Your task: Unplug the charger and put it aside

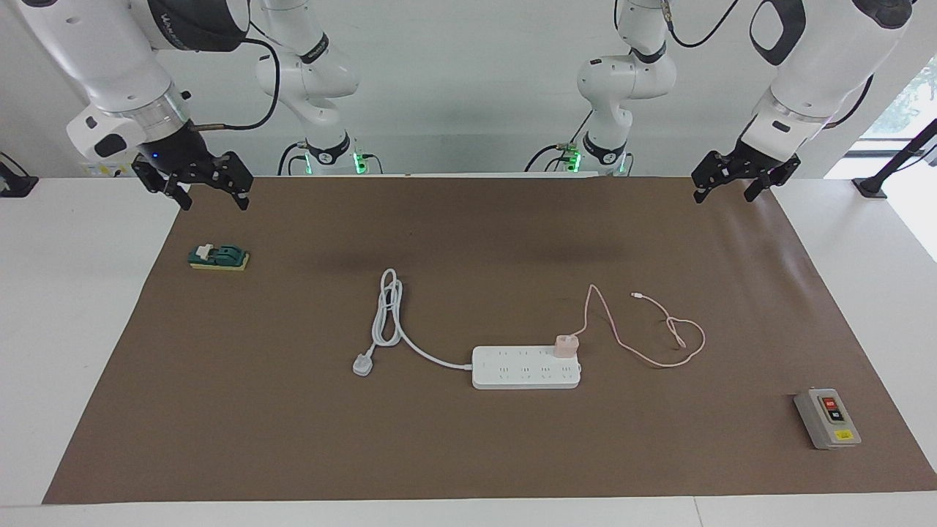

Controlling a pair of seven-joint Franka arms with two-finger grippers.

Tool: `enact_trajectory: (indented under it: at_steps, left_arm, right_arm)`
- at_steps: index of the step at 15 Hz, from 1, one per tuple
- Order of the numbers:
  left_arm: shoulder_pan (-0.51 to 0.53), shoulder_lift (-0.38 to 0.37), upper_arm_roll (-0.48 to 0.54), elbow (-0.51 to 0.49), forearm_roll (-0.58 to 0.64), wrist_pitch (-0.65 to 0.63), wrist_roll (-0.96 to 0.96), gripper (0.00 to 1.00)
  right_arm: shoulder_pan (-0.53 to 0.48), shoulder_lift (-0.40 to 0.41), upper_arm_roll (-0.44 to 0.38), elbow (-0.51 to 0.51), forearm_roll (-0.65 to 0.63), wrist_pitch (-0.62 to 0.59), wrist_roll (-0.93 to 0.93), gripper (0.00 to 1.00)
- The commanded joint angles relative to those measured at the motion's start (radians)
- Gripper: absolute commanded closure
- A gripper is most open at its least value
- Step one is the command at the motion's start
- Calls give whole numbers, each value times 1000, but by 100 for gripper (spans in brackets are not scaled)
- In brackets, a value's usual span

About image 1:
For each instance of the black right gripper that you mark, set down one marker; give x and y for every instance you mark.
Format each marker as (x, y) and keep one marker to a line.
(187, 157)

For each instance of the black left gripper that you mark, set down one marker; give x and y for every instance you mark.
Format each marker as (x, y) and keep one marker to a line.
(754, 161)

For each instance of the pink charger adapter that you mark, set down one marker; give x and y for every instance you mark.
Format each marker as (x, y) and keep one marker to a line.
(566, 346)

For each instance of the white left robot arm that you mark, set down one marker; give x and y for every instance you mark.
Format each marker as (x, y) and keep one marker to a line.
(812, 66)

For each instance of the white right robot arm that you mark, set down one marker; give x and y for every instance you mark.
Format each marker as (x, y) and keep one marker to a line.
(110, 66)

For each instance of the black angled stand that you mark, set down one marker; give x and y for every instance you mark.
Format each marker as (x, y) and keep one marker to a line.
(889, 167)

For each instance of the bright window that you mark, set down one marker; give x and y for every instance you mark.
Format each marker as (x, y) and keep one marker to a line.
(908, 102)

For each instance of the brown table mat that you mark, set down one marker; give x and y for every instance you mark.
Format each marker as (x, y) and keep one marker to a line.
(468, 439)

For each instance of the green knife switch yellow base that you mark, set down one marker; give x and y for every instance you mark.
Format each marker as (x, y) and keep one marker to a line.
(219, 258)

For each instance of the white wall socket box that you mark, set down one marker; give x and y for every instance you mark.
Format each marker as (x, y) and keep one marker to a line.
(102, 170)

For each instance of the black table clamp mount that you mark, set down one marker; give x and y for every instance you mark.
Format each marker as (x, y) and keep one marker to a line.
(15, 183)

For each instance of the grey push-button switch box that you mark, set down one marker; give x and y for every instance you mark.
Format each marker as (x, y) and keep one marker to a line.
(823, 428)

